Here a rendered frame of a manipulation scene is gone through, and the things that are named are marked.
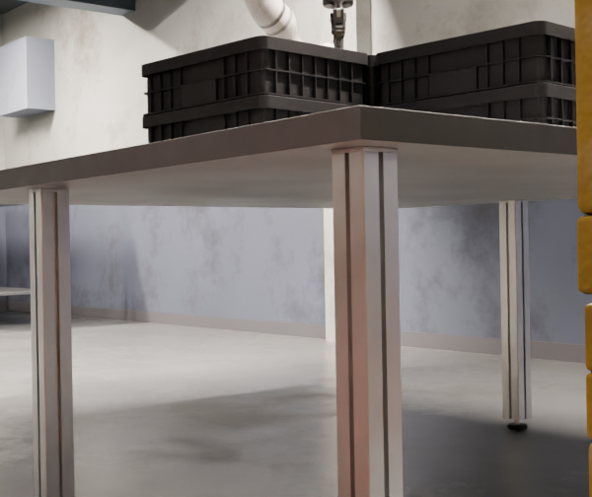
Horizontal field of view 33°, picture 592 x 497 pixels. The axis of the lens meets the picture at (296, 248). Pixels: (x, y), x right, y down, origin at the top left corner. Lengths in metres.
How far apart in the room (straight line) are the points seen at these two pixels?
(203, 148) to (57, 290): 0.69
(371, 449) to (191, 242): 5.71
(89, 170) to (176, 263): 5.39
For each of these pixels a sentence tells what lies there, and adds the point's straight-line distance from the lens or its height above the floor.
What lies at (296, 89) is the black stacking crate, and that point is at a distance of 1.93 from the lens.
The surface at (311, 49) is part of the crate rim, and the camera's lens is 1.96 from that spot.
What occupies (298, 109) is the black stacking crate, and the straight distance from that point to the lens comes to 1.91.
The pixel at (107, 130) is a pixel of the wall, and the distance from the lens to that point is 8.01.
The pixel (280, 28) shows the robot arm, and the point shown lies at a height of 1.12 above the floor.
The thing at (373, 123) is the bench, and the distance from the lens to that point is 1.18.
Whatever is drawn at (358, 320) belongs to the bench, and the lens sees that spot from 1.24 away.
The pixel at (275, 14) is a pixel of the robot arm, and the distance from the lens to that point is 2.69.
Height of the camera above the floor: 0.54
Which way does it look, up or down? level
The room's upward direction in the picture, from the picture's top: 1 degrees counter-clockwise
